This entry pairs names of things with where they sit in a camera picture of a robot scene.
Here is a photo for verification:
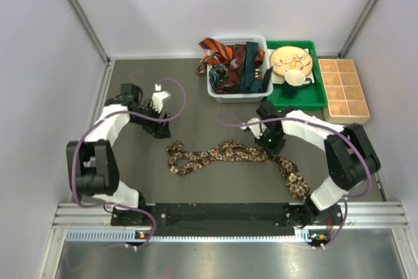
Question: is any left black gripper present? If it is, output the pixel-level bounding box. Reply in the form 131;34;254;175
131;100;171;139

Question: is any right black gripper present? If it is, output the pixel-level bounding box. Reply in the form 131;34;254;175
254;127;286;160

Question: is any brown floral tie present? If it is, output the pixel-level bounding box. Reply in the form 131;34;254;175
166;140;310;201

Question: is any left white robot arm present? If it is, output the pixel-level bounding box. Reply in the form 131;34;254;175
66;84;170;225

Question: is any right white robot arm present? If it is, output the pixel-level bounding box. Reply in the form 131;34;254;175
249;101;381;224

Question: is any green plastic tray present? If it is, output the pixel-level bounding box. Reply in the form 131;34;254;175
267;40;328;110

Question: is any dark teal tie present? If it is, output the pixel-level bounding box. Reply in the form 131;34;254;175
238;42;273;93

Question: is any dark green white mug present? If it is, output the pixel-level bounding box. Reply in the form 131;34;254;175
281;70;312;99

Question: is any blue patterned tie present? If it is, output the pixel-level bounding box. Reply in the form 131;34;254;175
209;64;228;90

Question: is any orange floral dark tie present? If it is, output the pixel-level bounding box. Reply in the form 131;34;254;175
197;52;227;75

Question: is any dark red patterned tie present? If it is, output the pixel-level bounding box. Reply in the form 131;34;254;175
214;44;246;94

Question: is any beige floral plate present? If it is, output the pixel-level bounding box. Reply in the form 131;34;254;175
270;45;314;74

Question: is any wooden compartment box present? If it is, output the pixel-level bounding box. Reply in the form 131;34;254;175
319;59;370;125

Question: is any orange navy striped tie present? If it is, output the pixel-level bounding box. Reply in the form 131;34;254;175
199;38;265;61

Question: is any white plastic basket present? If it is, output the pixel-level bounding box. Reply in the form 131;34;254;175
204;35;273;103

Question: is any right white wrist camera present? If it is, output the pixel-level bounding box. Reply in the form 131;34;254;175
240;118;267;139

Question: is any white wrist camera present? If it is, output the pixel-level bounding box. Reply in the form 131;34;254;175
151;84;171;112
240;118;267;139

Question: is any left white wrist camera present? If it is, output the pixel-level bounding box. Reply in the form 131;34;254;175
151;84;171;112

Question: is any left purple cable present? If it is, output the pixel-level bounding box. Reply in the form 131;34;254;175
70;78;187;250

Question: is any purple cable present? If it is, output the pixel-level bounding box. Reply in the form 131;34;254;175
216;114;373;250
70;78;187;250

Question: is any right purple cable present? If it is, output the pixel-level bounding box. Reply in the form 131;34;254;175
216;114;373;250

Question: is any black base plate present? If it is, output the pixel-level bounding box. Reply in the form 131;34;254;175
110;202;344;237

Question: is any aluminium frame rail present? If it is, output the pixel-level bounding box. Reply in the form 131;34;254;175
52;202;408;246

